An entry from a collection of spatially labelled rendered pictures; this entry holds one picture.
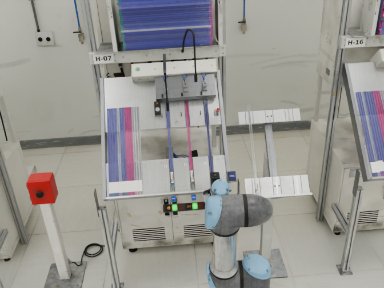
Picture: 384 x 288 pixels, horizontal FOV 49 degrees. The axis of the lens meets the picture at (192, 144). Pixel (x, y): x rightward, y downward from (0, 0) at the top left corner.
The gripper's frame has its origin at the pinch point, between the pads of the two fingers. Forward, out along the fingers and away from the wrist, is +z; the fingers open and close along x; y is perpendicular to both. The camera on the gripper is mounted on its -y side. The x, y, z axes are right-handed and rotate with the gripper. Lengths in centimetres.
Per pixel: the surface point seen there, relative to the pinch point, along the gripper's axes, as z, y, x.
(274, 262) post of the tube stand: 68, 38, 40
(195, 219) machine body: 63, 7, -10
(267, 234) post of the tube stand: 47, 21, 34
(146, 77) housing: 4, -70, -33
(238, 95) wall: 170, -119, 45
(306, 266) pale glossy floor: 66, 43, 60
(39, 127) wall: 184, -105, -153
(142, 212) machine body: 57, 1, -44
